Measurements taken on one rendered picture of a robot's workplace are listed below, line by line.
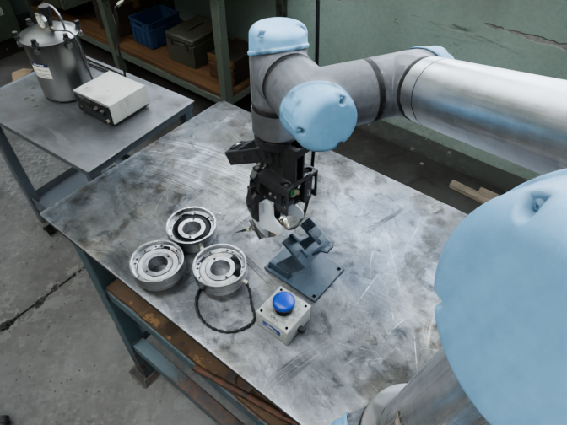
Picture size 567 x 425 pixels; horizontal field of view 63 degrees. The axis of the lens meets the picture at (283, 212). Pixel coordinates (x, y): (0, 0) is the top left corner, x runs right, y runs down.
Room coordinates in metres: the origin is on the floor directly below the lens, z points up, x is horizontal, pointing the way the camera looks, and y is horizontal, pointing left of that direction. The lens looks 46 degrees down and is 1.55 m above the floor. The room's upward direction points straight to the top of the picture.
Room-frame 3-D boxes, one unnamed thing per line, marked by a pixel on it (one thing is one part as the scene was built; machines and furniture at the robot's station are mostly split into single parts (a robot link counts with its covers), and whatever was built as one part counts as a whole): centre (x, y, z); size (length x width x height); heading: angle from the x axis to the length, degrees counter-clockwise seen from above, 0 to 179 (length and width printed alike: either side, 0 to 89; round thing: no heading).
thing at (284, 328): (0.44, 0.00, 0.82); 0.08 x 0.07 x 0.05; 52
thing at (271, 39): (0.55, 0.01, 1.25); 0.09 x 0.08 x 0.11; 21
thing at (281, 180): (0.54, 0.00, 1.09); 0.09 x 0.08 x 0.12; 47
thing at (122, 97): (1.38, 0.67, 0.83); 0.41 x 0.19 x 0.30; 56
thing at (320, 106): (0.47, -0.05, 1.25); 0.11 x 0.11 x 0.08; 21
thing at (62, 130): (1.37, 0.70, 0.34); 0.67 x 0.46 x 0.68; 56
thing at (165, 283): (0.55, 0.25, 0.82); 0.10 x 0.10 x 0.04
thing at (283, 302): (0.44, 0.00, 0.85); 0.04 x 0.04 x 0.05
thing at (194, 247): (0.65, 0.19, 0.82); 0.10 x 0.10 x 0.04
